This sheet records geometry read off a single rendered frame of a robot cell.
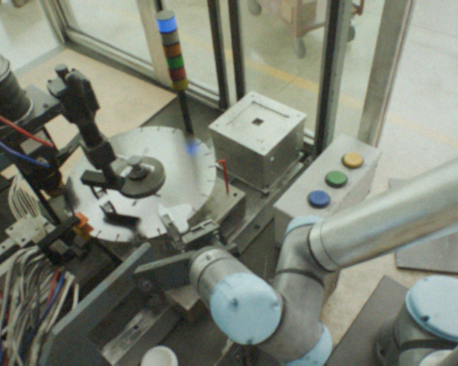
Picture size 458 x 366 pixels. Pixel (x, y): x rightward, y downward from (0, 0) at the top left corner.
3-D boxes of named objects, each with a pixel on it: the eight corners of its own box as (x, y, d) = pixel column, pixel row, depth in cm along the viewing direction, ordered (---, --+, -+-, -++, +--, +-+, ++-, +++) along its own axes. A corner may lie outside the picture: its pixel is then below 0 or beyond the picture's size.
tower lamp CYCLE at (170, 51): (172, 45, 102) (170, 34, 100) (185, 51, 100) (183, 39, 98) (159, 54, 100) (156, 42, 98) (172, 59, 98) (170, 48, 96)
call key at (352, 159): (348, 155, 97) (350, 149, 96) (363, 163, 95) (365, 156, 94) (339, 165, 95) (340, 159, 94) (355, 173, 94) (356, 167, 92)
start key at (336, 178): (332, 173, 94) (333, 167, 93) (348, 181, 92) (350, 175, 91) (323, 184, 92) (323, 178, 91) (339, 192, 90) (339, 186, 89)
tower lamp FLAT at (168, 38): (170, 33, 100) (167, 21, 97) (183, 38, 98) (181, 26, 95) (156, 41, 98) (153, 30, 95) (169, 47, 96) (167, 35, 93)
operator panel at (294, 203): (334, 173, 112) (341, 132, 101) (371, 192, 107) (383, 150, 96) (272, 243, 100) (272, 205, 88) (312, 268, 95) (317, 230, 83)
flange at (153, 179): (121, 158, 94) (118, 151, 92) (169, 158, 93) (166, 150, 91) (108, 197, 87) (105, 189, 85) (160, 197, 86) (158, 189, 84)
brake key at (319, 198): (315, 192, 91) (316, 186, 89) (331, 201, 89) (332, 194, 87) (305, 204, 89) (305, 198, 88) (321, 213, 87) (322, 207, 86)
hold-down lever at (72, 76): (68, 62, 63) (50, 67, 61) (86, 71, 59) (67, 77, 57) (82, 110, 67) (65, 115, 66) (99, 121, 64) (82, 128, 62)
